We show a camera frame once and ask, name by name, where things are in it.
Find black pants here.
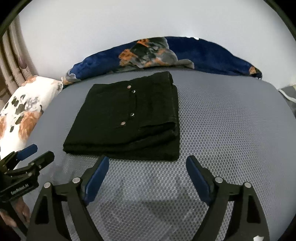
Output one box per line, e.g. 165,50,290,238
63,71,180,161

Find person's left hand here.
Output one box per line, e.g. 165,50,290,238
1,197,30,227

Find white floral pillow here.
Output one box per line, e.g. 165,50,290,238
1,76,63,159

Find beige curtain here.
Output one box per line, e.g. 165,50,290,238
1,16,36,105

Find blue floral blanket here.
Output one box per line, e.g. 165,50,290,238
61,37,262,85

